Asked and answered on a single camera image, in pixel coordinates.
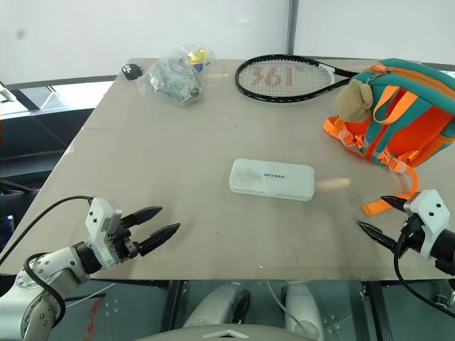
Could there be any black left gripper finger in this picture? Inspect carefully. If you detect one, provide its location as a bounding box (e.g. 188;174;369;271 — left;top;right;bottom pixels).
122;206;164;228
136;222;181;257

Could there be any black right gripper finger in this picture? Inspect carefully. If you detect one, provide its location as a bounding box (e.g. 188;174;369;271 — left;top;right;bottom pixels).
356;220;402;254
380;195;410;214

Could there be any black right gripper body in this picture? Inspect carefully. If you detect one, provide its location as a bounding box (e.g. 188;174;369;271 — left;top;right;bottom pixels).
399;212;428;254

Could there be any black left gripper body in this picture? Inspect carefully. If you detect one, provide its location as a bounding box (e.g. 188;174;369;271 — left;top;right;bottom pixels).
107;214;141;263

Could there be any teal and orange backpack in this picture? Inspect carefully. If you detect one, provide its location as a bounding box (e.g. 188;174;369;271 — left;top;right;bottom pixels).
323;58;455;217

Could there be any white rectangular case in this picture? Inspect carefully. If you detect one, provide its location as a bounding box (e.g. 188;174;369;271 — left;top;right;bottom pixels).
229;158;316;202

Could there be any silver rounded robot leg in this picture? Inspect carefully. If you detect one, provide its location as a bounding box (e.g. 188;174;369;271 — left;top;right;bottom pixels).
182;282;252;328
282;282;326;341

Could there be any brown plush toy pendant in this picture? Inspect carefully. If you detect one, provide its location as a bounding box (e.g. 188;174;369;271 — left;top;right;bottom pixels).
335;78;375;124

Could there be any grey robot torso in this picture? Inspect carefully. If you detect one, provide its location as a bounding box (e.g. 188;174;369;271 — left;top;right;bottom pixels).
134;322;321;341

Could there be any clear plastic bag of parts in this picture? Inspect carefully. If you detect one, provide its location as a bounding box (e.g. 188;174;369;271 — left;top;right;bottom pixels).
136;43;218;109

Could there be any small black key fob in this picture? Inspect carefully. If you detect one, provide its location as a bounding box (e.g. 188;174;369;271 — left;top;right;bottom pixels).
120;63;144;81

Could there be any black tennis racket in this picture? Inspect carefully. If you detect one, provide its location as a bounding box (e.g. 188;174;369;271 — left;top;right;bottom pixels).
234;54;364;105

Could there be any grey metal pole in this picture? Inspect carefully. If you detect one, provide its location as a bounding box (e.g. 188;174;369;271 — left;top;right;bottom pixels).
285;0;300;55

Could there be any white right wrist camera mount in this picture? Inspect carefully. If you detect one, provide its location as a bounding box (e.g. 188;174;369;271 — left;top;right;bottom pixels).
405;189;450;261

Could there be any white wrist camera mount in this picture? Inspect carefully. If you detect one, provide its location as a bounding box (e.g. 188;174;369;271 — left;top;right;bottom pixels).
85;197;124;268
405;189;450;261

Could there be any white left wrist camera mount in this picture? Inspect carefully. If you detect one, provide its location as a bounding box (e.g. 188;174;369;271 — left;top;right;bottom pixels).
85;197;124;268

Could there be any black table frame leg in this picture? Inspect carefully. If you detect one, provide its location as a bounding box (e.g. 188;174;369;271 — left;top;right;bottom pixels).
358;281;388;341
165;280;190;332

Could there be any thin white cable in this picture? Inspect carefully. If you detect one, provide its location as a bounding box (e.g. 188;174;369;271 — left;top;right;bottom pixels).
265;280;314;333

